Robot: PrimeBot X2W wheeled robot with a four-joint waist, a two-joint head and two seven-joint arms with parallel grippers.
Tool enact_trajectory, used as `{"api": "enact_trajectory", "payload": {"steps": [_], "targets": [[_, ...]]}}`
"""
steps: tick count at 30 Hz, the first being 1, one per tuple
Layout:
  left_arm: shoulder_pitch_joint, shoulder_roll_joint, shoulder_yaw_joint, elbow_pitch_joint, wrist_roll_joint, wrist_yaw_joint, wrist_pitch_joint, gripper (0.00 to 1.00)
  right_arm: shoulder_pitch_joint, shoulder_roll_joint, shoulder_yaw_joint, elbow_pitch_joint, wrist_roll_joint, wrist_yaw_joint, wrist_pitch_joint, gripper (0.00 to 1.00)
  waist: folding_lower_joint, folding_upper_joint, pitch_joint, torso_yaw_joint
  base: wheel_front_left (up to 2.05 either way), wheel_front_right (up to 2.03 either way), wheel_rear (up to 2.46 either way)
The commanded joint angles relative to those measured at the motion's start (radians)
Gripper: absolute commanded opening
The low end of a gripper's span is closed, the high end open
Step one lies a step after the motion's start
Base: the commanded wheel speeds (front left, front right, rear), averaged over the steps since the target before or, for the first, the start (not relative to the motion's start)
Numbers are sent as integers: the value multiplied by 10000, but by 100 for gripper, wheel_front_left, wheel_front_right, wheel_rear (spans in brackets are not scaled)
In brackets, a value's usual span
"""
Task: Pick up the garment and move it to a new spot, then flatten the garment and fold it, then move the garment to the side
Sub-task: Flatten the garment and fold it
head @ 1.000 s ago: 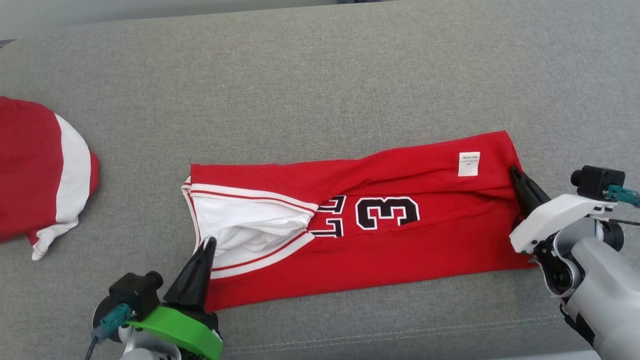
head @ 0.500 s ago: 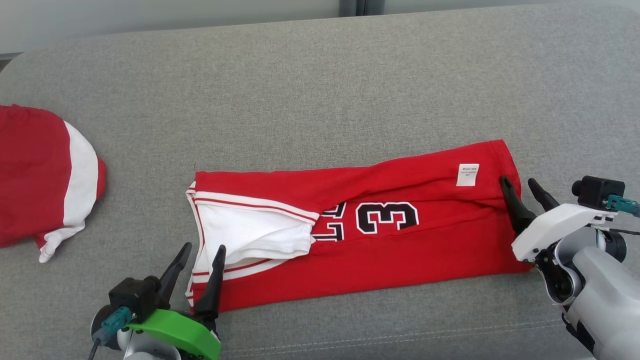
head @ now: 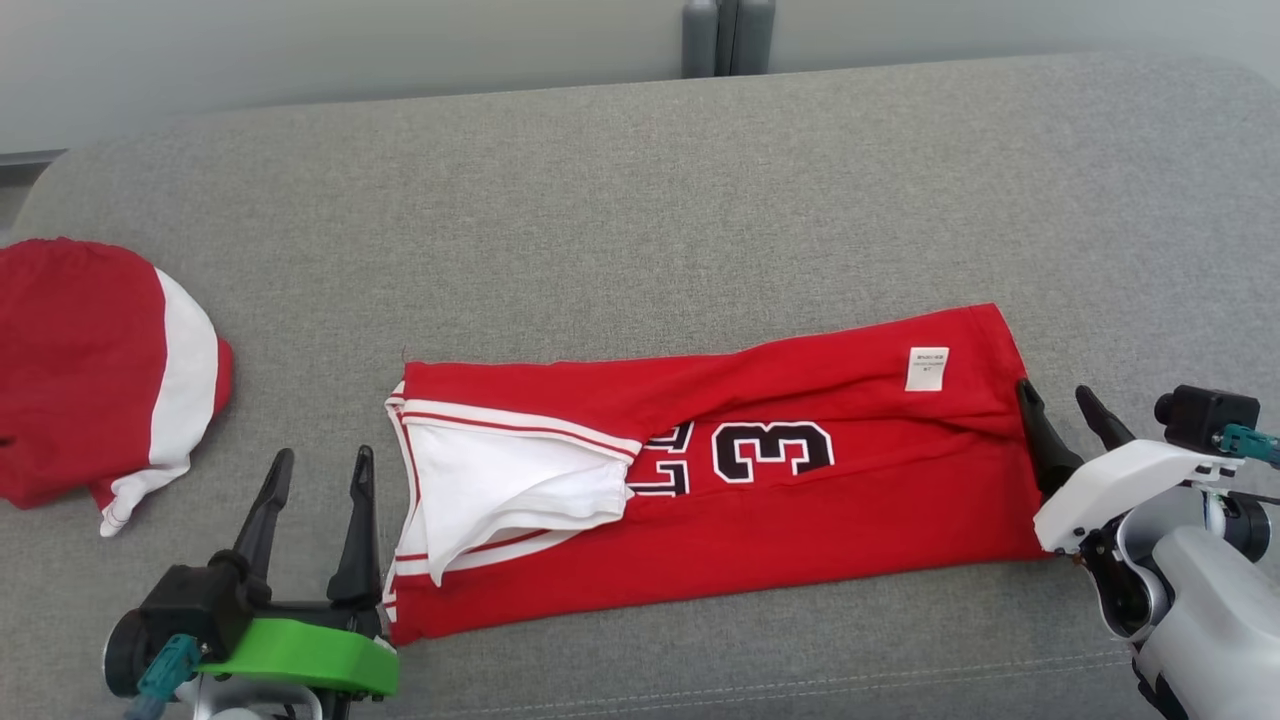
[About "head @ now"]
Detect red jersey with number print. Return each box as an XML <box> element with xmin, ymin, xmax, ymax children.
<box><xmin>382</xmin><ymin>302</ymin><xmax>1053</xmax><ymax>647</ymax></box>

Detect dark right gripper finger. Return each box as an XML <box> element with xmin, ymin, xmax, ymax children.
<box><xmin>1014</xmin><ymin>377</ymin><xmax>1087</xmax><ymax>498</ymax></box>
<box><xmin>1074</xmin><ymin>384</ymin><xmax>1139</xmax><ymax>453</ymax></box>

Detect left camera cable teal plug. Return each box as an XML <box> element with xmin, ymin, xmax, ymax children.
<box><xmin>122</xmin><ymin>634</ymin><xmax>203</xmax><ymax>720</ymax></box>

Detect grey partition post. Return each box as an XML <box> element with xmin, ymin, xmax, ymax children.
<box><xmin>681</xmin><ymin>0</ymin><xmax>721</xmax><ymax>79</ymax></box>
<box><xmin>720</xmin><ymin>0</ymin><xmax>778</xmax><ymax>77</ymax></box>

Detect grey partition base frame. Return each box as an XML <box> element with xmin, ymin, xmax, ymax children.
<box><xmin>0</xmin><ymin>148</ymin><xmax>69</xmax><ymax>189</ymax></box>

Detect red shorts with white stripe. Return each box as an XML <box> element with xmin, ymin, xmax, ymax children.
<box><xmin>0</xmin><ymin>236</ymin><xmax>235</xmax><ymax>539</ymax></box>

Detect right camera cable teal plug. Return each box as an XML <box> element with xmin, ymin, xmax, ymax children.
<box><xmin>1213</xmin><ymin>424</ymin><xmax>1280</xmax><ymax>507</ymax></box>

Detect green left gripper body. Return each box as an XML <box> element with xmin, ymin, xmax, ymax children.
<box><xmin>193</xmin><ymin>598</ymin><xmax>402</xmax><ymax>720</ymax></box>

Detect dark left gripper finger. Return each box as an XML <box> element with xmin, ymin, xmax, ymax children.
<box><xmin>232</xmin><ymin>447</ymin><xmax>297</xmax><ymax>583</ymax></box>
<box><xmin>326</xmin><ymin>445</ymin><xmax>385</xmax><ymax>609</ymax></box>

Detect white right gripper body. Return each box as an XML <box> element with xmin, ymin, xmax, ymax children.
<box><xmin>1032</xmin><ymin>439</ymin><xmax>1229</xmax><ymax>643</ymax></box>

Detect camera cable teal plug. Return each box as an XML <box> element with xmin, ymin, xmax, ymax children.
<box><xmin>1213</xmin><ymin>424</ymin><xmax>1280</xmax><ymax>507</ymax></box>
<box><xmin>122</xmin><ymin>634</ymin><xmax>203</xmax><ymax>720</ymax></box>

